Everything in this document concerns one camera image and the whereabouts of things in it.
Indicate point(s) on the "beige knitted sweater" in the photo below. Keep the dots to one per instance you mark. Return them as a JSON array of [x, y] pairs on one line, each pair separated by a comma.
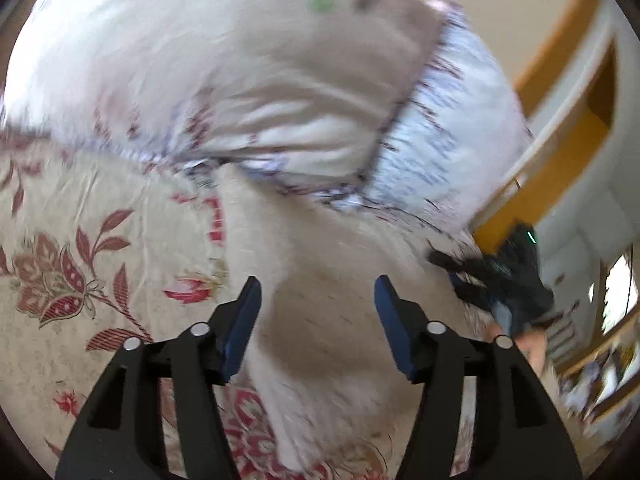
[[318, 356]]

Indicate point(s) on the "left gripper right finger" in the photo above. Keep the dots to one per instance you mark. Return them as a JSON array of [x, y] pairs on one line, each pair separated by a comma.
[[483, 414]]

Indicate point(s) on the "orange wooden headboard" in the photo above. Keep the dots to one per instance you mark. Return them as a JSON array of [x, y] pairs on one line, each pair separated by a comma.
[[568, 94]]

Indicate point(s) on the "pink floral pillow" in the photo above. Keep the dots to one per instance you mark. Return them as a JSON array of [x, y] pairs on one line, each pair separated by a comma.
[[452, 142]]

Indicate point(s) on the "person's right hand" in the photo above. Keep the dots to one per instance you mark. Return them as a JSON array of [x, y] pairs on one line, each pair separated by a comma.
[[533, 344]]

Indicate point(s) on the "cluttered glass shelf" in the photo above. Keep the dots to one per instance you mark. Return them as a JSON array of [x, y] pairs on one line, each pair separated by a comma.
[[604, 377]]

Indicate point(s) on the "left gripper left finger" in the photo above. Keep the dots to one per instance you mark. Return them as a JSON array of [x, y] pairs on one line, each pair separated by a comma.
[[118, 433]]

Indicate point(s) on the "cream floral bed sheet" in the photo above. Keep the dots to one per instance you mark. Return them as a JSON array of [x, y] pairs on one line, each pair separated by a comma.
[[95, 250]]

